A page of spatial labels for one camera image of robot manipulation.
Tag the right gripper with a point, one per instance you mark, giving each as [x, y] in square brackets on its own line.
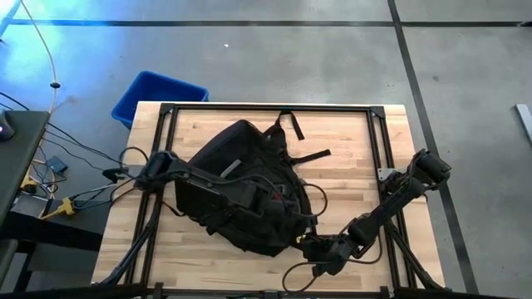
[332, 253]

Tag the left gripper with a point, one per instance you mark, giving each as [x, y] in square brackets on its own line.
[270, 203]

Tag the black fabric backpack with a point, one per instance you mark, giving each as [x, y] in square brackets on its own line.
[232, 141]

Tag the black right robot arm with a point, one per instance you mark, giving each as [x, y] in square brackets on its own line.
[390, 207]

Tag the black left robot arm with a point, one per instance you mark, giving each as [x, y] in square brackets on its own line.
[199, 179]

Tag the silver mounting plate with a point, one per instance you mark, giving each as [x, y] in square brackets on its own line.
[386, 173]

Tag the blue plastic bin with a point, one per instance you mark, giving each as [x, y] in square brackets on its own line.
[158, 89]

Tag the black low bench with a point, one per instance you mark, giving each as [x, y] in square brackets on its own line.
[62, 228]

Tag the small blue device box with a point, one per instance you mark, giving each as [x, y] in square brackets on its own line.
[57, 164]

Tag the grey metal bar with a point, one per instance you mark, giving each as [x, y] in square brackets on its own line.
[525, 122]

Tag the black side desk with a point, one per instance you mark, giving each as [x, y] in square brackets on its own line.
[21, 158]

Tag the black computer mouse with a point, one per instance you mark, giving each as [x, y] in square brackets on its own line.
[6, 126]

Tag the black aluminium table frame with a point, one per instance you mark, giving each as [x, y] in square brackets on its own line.
[270, 107]

